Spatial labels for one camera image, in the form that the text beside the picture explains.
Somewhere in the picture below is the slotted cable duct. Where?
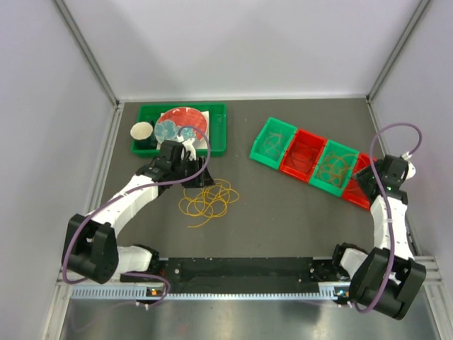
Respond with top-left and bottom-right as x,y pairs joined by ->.
70,285 -> 358,301

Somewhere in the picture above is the cream paper cup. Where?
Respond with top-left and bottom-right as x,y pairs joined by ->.
130,122 -> 154,141

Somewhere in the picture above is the aluminium frame rail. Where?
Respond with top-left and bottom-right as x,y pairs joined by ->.
56,256 -> 442,285

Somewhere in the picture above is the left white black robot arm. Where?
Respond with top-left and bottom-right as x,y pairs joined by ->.
62,141 -> 214,284

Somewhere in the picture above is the red bin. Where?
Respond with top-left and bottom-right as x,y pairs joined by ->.
278,129 -> 328,183
341,152 -> 370,210

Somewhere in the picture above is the green bin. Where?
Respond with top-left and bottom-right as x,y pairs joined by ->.
249,117 -> 297,170
309,140 -> 359,197

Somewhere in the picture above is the yellow cable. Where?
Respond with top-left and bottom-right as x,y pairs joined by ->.
178,178 -> 241,230

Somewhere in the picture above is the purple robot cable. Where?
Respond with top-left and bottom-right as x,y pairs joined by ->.
353,122 -> 425,315
62,126 -> 212,309

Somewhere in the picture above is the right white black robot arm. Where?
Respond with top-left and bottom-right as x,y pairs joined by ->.
330,155 -> 426,320

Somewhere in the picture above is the green plastic tray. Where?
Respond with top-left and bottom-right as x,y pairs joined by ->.
137,102 -> 228,157

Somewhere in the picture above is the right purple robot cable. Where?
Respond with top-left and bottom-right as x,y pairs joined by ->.
353,122 -> 425,315

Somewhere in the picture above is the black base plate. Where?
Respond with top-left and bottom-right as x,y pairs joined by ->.
120,256 -> 374,295

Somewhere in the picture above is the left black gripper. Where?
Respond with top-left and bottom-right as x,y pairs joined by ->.
171,156 -> 215,188

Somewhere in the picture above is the red blue floral plate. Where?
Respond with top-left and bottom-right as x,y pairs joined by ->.
154,106 -> 209,150

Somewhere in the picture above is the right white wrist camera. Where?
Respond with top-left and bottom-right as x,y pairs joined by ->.
401,152 -> 416,181

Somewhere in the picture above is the green bin far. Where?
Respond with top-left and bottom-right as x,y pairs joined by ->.
249,117 -> 297,170

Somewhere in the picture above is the red bin near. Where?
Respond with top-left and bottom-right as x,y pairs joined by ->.
341,152 -> 370,210

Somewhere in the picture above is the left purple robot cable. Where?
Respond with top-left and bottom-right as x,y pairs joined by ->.
62,126 -> 212,309

